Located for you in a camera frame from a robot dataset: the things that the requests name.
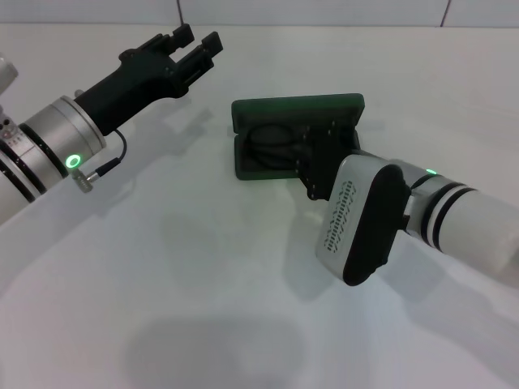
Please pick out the green glasses case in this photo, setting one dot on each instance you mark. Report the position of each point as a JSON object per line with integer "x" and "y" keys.
{"x": 284, "y": 103}

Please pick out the black thin-framed glasses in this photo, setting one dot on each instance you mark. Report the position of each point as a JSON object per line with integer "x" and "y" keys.
{"x": 263, "y": 158}

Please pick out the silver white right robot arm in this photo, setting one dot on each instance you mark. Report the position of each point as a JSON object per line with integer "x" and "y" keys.
{"x": 478, "y": 227}

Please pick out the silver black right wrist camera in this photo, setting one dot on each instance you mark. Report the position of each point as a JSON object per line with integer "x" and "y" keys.
{"x": 377, "y": 227}

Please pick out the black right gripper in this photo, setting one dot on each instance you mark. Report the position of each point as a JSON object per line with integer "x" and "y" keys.
{"x": 332, "y": 158}

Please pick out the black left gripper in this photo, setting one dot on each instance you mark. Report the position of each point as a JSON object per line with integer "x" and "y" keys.
{"x": 134, "y": 87}

